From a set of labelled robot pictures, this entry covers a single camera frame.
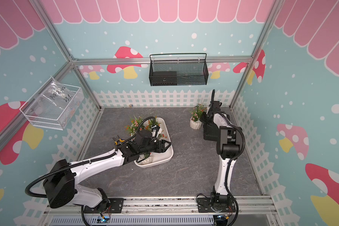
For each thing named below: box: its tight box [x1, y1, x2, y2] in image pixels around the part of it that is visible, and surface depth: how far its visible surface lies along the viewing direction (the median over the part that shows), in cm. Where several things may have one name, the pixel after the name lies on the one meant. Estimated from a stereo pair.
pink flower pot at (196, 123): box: [189, 103, 208, 130], surface depth 101 cm
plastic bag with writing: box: [40, 76, 75, 114], surface depth 74 cm
